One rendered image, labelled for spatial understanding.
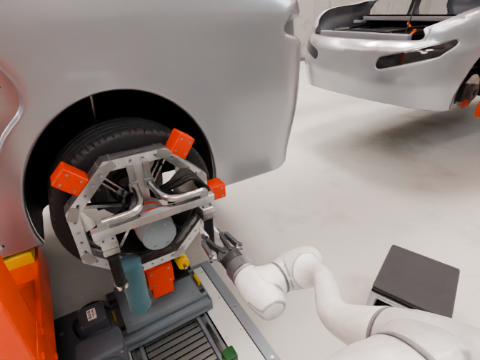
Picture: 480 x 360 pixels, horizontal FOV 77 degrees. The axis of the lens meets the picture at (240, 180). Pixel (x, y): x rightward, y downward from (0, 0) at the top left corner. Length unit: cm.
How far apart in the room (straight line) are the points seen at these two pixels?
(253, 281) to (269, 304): 8
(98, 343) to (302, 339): 102
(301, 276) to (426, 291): 100
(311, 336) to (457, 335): 145
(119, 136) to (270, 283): 74
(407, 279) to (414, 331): 138
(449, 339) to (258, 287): 55
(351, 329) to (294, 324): 135
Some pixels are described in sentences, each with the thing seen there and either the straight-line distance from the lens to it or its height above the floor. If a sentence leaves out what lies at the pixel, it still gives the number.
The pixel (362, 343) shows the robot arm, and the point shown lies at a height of 121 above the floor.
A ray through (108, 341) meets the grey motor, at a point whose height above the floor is 41.
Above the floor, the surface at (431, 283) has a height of 34.
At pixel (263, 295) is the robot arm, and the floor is 87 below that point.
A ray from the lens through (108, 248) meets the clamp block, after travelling 103.
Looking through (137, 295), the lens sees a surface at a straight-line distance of 133.
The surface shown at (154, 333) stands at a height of 13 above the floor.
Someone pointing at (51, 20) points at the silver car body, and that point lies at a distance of 123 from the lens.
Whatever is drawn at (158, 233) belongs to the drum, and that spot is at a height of 86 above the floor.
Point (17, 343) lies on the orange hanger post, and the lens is 105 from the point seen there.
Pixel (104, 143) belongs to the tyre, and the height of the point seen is 115.
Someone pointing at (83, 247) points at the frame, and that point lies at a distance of 129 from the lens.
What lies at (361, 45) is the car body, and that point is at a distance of 323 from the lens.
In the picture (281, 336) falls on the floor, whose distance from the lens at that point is 188.
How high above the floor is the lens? 156
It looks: 29 degrees down
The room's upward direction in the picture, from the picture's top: 1 degrees counter-clockwise
